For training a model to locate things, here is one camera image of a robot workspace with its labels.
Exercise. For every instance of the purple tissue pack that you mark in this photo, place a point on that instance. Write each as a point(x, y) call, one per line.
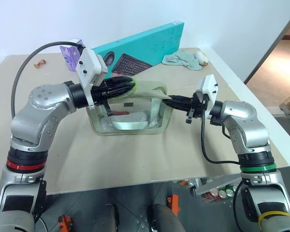
point(71, 56)

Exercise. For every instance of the white storage box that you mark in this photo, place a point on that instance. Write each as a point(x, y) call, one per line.
point(207, 184)

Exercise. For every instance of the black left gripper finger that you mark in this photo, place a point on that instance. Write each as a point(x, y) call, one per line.
point(120, 93)
point(118, 83)

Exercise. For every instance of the orange plastic object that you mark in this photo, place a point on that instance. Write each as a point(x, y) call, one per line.
point(173, 204)
point(65, 221)

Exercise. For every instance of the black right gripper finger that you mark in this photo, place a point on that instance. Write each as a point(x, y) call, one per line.
point(182, 99)
point(178, 105)

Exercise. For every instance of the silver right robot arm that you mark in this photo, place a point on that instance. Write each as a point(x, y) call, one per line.
point(246, 120)

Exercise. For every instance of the pale green cloth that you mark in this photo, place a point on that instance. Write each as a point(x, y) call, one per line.
point(183, 59)

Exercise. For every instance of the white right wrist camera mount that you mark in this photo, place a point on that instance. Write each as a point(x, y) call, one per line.
point(210, 87)

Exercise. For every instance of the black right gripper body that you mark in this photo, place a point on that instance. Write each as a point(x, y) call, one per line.
point(197, 105)

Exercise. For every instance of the white plush duck toy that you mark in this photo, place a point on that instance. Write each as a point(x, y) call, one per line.
point(200, 56)

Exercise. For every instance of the green clear zip pouch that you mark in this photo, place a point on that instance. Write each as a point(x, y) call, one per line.
point(147, 89)

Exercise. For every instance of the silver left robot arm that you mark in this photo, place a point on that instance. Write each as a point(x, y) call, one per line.
point(38, 108)

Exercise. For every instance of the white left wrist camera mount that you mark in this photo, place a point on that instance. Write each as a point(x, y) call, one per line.
point(89, 62)

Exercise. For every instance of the red item in pouch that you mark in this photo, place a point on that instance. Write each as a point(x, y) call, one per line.
point(120, 112)

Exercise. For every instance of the teal keyboard box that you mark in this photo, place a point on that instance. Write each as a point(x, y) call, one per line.
point(147, 43)

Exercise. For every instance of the small brown toy figure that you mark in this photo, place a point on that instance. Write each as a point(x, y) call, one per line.
point(39, 63)

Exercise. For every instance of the dark rounded shape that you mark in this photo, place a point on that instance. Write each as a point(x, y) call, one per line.
point(164, 217)

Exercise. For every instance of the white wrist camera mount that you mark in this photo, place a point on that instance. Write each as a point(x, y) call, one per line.
point(210, 87)
point(89, 62)

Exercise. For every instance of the green drink can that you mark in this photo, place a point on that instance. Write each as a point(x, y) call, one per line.
point(229, 192)

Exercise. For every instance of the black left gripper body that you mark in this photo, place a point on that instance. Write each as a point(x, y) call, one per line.
point(101, 94)

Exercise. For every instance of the white cloth in pouch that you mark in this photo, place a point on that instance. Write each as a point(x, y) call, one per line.
point(133, 118)

